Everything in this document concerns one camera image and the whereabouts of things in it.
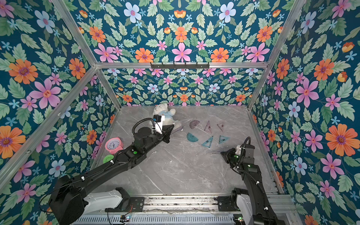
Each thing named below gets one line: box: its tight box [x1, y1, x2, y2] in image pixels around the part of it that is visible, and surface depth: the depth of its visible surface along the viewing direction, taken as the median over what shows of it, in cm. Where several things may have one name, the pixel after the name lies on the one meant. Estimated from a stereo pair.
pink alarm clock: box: [105, 136, 124, 155], surface depth 96 cm
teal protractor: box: [186, 132, 199, 143], surface depth 103 cm
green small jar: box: [102, 154, 114, 164], surface depth 88 cm
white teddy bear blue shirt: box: [152, 103, 177, 126], surface depth 107 cm
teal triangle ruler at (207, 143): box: [201, 135, 214, 149], surface depth 100 cm
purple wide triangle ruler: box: [216, 120, 225, 132], surface depth 110 cm
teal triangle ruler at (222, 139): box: [218, 135, 230, 144], surface depth 103 cm
